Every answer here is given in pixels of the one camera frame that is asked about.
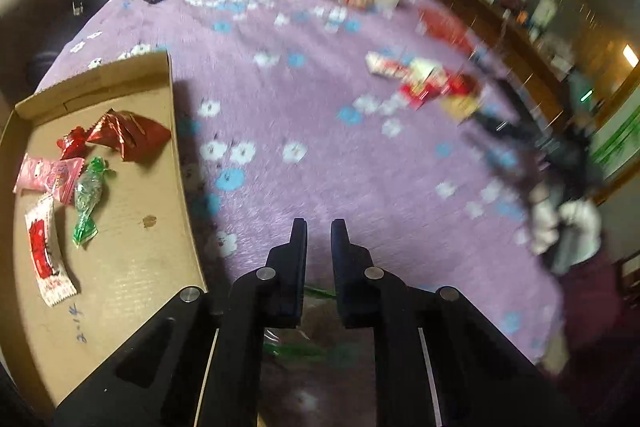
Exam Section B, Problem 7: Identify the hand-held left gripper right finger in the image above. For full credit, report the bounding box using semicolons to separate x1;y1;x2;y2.
331;218;581;427

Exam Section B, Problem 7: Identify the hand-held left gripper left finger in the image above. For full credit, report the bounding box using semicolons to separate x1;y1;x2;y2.
52;218;308;427

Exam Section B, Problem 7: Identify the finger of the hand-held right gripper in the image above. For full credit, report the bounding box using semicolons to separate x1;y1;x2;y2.
470;101;543;148
480;147;543;200

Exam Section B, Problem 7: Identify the clear cracker packet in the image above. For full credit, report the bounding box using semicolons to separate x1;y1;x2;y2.
440;96;483;124

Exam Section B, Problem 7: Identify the clear green-edged pastry packet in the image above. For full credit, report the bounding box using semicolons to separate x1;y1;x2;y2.
262;284;377;427

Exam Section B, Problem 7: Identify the cardboard box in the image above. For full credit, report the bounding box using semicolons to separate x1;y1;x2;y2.
0;49;209;419

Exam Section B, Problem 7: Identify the large red brown snack bag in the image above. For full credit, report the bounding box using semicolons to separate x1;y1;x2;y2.
86;109;172;162

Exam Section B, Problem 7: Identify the green mottled pastry packet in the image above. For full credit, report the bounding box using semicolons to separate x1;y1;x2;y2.
71;156;117;248

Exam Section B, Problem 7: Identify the white red zigzag-edged snack packet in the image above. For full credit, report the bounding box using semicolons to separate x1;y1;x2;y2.
24;194;79;308

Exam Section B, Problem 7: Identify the pink cartoon snack packet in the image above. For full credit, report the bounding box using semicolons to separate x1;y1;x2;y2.
12;154;86;206

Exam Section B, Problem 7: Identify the person's right hand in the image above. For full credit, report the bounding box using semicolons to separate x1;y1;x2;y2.
529;184;602;274

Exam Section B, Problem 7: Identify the dark brown snack packet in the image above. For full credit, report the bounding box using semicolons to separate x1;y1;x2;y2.
447;73;483;98

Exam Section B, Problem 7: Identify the red gold-emblem candy packet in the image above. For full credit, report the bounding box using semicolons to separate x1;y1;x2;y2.
397;79;451;110

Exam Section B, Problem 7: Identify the cream white snack packet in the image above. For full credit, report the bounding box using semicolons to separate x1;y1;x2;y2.
409;57;446;85

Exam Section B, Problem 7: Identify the wooden cabinet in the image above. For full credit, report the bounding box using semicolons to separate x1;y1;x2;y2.
425;0;640;208

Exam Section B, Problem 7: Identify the red plastic bag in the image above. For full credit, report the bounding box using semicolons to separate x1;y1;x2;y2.
419;7;477;54

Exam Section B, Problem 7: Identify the purple floral tablecloth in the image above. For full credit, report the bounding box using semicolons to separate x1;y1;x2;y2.
35;0;567;364

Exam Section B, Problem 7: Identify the white red-picture snack packet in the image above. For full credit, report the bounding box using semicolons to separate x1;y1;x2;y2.
365;51;413;80

